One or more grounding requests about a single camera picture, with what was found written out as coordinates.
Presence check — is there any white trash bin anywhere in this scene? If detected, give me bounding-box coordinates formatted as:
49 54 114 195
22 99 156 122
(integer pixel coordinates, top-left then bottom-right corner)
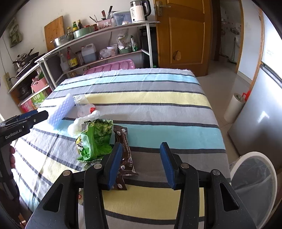
229 152 278 228

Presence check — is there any metal kitchen shelf rack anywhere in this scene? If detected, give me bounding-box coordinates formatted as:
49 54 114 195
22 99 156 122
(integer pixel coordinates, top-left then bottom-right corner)
8 21 153 106

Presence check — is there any person's left hand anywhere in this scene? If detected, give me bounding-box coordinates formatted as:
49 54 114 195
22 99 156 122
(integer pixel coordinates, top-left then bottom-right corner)
10 146 15 169

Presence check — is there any white foam block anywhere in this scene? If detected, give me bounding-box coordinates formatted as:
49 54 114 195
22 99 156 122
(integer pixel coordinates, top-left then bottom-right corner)
47 94 75 129

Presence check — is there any pink plastic basket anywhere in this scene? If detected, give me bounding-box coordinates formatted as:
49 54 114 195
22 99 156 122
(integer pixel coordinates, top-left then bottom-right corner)
31 77 48 92

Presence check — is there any white plastic bag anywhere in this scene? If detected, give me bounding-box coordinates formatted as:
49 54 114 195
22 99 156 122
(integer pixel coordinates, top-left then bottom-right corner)
67 110 100 136

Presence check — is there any clear plastic cup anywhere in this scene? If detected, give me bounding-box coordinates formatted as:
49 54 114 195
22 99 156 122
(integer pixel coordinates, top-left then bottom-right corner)
73 94 96 117

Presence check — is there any black cooking pot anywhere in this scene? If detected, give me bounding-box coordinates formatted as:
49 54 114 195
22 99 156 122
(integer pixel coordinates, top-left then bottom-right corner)
13 48 39 73

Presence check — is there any green snack bag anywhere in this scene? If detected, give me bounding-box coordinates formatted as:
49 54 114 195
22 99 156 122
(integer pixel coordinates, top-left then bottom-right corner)
75 119 113 162

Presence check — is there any soy sauce bottle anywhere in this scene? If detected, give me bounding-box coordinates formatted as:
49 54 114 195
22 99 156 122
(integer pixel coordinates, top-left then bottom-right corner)
66 47 78 70

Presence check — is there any brown snack wrapper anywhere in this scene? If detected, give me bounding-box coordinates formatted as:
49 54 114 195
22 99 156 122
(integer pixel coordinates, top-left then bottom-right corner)
112 125 138 190

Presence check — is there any white oil jug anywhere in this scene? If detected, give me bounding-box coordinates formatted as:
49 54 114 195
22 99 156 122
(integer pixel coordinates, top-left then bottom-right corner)
81 43 97 63

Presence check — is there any steel mixing bowl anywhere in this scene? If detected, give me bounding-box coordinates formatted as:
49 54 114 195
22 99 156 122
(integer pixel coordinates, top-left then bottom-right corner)
50 33 74 48

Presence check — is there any silver refrigerator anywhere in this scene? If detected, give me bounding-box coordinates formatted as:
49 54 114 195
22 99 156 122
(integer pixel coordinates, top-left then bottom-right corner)
228 63 282 171

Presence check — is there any wooden cutting board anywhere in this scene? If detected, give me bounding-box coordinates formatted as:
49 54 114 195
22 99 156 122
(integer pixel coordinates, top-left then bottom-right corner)
44 16 65 51

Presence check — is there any green enamel basin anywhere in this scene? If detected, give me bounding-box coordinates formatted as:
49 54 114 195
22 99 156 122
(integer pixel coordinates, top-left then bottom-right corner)
73 26 95 39

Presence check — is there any pink plastic tray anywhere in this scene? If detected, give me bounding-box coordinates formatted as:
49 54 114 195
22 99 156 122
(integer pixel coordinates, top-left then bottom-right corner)
84 59 135 75

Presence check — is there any white paper roll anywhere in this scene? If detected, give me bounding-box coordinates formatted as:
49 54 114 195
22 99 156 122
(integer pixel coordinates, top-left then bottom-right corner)
224 93 246 123

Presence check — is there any pink utensil basket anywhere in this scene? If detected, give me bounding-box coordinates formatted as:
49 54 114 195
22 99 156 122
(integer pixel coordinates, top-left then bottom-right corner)
97 19 113 30

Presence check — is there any striped tablecloth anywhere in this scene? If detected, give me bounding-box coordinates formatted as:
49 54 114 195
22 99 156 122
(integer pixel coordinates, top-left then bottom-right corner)
13 69 230 228

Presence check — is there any clear storage box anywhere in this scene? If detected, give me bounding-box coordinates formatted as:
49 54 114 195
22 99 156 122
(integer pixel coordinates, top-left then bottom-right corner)
113 10 132 26

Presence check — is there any white electric kettle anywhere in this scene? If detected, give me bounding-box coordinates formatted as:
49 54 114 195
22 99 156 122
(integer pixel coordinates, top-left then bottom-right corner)
130 0 152 23

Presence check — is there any wooden door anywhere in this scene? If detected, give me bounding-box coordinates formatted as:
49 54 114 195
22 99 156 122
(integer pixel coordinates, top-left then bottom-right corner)
154 0 213 77

